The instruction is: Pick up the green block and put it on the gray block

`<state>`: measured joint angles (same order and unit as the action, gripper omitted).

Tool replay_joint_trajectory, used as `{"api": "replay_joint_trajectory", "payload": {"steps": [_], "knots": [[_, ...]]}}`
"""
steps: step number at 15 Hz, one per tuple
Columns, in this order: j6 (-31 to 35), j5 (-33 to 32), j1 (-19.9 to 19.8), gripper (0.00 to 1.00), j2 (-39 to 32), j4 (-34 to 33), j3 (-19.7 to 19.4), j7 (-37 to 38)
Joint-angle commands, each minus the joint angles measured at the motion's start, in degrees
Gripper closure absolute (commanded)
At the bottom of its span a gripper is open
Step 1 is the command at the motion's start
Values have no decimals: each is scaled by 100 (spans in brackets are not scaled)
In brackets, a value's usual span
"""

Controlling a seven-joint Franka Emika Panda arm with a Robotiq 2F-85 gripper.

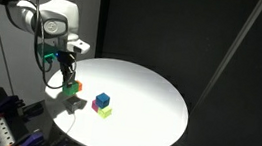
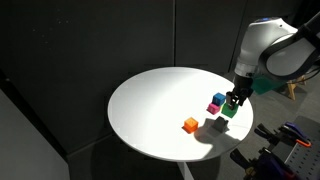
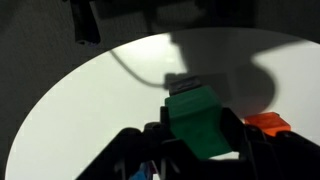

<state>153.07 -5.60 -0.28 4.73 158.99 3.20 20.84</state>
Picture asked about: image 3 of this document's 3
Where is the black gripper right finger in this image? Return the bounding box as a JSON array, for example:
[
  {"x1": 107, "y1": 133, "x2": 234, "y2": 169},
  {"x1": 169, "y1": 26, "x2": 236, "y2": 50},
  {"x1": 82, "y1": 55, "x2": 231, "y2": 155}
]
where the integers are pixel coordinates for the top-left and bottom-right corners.
[{"x1": 221, "y1": 107, "x2": 320, "y2": 180}]

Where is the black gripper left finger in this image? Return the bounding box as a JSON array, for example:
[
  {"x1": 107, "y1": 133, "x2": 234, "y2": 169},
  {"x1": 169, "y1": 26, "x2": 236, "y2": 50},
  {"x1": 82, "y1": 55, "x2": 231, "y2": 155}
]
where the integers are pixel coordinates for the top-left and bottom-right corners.
[{"x1": 75, "y1": 106, "x2": 183, "y2": 180}]

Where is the gray block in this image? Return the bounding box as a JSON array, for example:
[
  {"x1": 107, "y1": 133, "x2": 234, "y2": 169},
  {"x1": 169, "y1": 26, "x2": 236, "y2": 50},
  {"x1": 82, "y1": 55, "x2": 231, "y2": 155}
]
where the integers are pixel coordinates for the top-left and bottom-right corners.
[{"x1": 165, "y1": 73, "x2": 203, "y2": 97}]

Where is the orange block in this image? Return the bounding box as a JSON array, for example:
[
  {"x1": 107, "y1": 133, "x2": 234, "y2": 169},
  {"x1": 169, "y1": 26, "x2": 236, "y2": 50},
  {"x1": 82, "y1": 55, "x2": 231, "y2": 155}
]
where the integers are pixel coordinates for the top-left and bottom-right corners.
[{"x1": 244, "y1": 112, "x2": 292, "y2": 137}]

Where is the green block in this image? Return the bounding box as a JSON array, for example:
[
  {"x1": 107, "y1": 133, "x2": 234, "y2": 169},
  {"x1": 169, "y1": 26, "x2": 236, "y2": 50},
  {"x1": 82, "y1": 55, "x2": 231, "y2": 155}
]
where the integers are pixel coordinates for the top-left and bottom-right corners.
[{"x1": 164, "y1": 85, "x2": 233, "y2": 160}]

